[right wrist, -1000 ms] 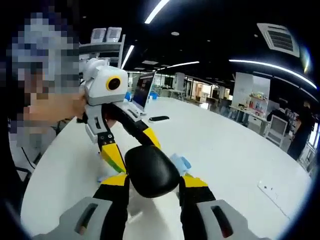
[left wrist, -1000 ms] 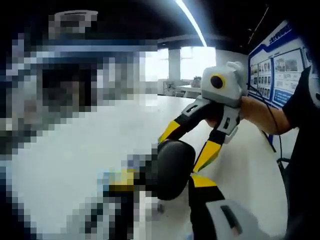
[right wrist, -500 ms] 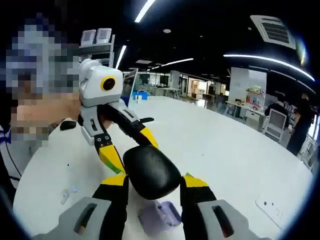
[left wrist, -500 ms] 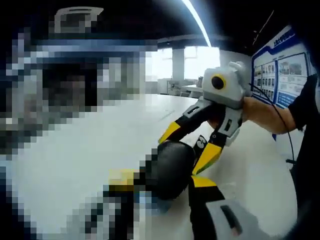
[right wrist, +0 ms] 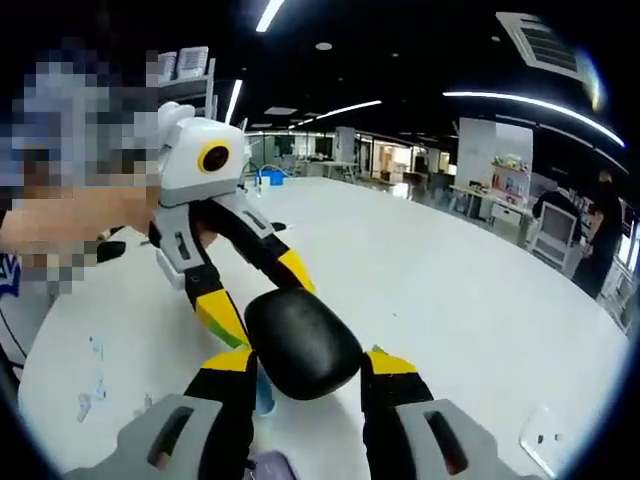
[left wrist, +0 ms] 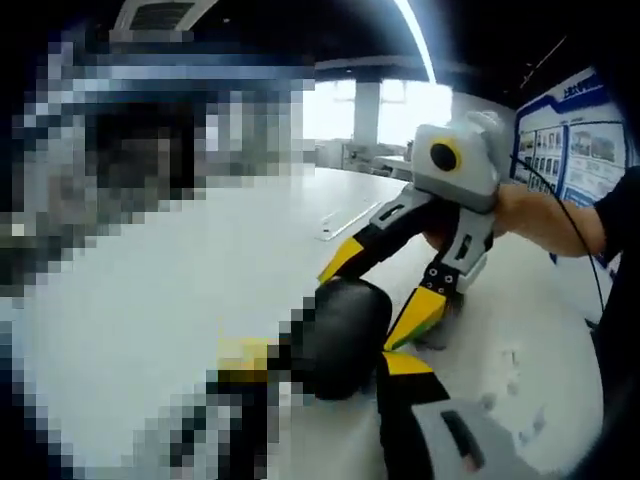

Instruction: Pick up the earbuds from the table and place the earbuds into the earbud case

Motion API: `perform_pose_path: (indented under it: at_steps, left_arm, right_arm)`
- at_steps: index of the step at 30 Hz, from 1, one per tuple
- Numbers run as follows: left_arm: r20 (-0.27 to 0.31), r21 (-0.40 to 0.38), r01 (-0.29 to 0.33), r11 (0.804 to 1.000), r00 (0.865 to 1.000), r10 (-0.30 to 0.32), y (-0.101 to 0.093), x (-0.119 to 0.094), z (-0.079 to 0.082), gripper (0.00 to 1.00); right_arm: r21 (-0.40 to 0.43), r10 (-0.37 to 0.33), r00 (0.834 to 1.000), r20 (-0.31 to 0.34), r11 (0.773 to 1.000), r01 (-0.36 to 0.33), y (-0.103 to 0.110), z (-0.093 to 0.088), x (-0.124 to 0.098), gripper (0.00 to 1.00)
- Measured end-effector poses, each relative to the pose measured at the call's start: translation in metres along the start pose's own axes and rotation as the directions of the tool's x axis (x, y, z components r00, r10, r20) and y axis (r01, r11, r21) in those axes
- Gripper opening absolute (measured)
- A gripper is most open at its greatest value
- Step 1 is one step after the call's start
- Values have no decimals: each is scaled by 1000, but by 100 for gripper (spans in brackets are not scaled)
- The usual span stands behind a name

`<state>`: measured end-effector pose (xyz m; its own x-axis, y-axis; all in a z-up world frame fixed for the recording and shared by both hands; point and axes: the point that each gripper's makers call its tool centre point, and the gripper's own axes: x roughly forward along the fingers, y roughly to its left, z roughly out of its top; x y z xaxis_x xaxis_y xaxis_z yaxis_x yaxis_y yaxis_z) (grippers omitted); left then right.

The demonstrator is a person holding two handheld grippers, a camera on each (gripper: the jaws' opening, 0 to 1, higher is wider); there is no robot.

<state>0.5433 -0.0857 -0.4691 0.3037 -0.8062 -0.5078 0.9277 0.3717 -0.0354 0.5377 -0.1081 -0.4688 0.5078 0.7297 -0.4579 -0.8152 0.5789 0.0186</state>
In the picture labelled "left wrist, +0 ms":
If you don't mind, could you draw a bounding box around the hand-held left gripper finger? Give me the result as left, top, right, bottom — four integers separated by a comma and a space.
375, 349, 544, 480

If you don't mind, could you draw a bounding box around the black oval earbud case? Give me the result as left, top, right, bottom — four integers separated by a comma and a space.
303, 278, 395, 401

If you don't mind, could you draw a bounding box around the person's right hand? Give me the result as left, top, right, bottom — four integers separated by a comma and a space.
423, 219, 461, 254

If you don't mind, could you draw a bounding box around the white table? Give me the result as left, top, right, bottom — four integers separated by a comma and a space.
314, 167, 609, 480

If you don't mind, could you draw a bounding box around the ceiling light strip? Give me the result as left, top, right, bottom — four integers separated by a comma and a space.
392, 0, 439, 85

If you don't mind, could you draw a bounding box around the ceiling air conditioner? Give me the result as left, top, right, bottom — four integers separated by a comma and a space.
113, 0, 211, 30

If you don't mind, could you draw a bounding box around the white table cable flap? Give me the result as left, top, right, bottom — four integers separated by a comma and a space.
314, 202, 396, 242

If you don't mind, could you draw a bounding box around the black cable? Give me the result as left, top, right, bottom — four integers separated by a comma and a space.
508, 153, 612, 321

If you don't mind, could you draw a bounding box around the wall poster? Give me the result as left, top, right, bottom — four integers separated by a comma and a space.
512, 64, 629, 266

